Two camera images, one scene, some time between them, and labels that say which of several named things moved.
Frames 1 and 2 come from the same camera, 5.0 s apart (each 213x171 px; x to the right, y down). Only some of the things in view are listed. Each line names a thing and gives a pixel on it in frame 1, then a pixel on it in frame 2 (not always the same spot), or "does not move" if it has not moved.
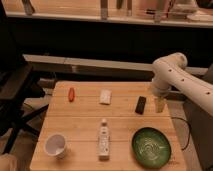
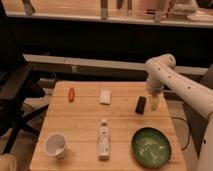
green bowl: [151, 148] does not move
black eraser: [140, 106] does not move
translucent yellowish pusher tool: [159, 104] → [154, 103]
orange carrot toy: [71, 94] does not move
